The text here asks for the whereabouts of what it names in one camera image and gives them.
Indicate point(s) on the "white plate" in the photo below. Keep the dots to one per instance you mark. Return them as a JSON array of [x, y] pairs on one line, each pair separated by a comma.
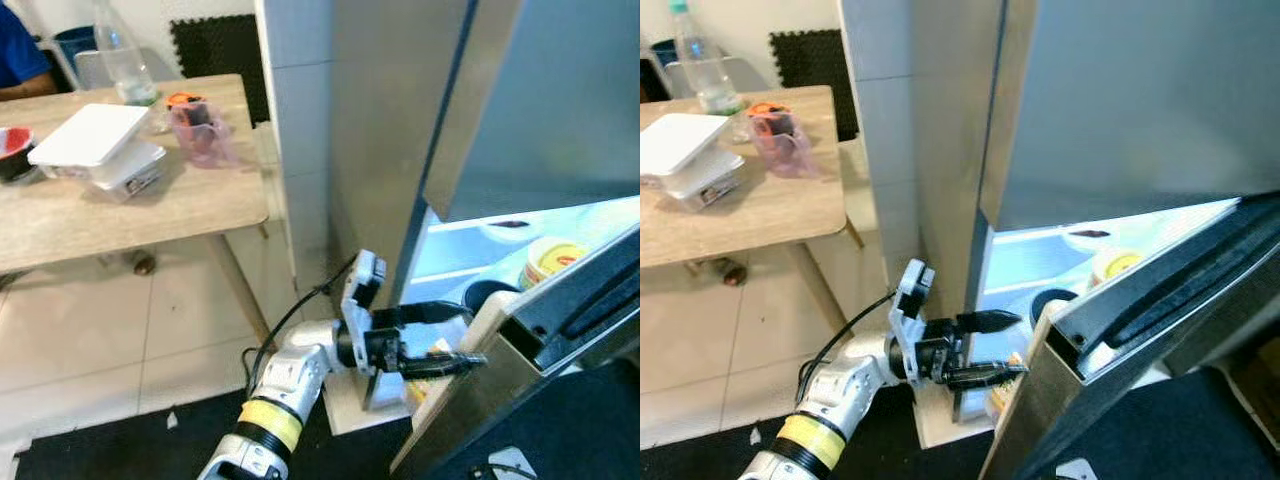
[[1090, 243], [510, 234]]

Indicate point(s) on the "pink clear measuring jug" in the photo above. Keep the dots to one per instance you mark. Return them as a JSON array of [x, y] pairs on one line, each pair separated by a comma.
[[205, 140], [785, 145]]

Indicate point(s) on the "brown food piece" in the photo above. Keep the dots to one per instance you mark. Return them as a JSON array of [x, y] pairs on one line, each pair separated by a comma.
[[1092, 234], [510, 225]]

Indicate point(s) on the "grey chair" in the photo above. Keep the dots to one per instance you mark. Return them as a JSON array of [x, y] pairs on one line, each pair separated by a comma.
[[168, 70], [752, 78]]

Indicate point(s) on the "grey fridge compartment door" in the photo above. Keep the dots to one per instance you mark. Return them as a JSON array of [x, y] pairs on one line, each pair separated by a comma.
[[470, 400], [1040, 420]]

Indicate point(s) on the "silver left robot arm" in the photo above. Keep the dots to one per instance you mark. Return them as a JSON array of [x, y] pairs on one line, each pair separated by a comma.
[[290, 375], [845, 385]]

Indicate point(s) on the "light wooden table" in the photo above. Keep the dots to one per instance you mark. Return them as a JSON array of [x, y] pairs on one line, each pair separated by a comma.
[[740, 220], [120, 220]]

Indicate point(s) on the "yellow green instant noodle cup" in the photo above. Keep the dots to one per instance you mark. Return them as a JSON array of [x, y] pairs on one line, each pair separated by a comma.
[[1115, 265], [552, 262]]

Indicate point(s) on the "clear labelled food container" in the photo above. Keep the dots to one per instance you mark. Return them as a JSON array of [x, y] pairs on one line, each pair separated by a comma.
[[130, 175], [705, 180]]

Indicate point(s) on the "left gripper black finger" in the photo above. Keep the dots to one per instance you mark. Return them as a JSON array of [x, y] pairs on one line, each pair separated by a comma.
[[430, 312], [445, 365], [990, 375], [990, 321]]

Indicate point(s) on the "large clear plastic bottle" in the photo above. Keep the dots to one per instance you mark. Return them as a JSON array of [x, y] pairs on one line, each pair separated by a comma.
[[125, 60], [705, 60]]

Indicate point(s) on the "grey fridge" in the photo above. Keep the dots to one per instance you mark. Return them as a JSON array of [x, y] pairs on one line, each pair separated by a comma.
[[380, 150], [950, 150]]

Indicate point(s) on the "yellow packet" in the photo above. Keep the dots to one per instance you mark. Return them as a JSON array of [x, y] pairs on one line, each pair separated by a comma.
[[432, 346], [1003, 397]]

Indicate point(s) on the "orange black cup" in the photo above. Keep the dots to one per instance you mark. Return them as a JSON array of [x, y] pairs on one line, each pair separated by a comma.
[[765, 110], [185, 100]]

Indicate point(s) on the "black foam wall mat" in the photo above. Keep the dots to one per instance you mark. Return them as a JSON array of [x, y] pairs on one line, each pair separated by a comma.
[[815, 75], [220, 60]]

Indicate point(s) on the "pink bowl with red food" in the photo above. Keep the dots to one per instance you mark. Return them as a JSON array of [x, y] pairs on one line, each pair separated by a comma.
[[15, 150]]

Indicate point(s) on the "blue bin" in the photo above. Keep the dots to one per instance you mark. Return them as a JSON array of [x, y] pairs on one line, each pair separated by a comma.
[[75, 45], [662, 52]]

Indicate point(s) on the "white lidded food container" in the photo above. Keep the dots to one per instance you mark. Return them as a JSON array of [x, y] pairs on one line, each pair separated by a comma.
[[680, 140], [90, 133]]

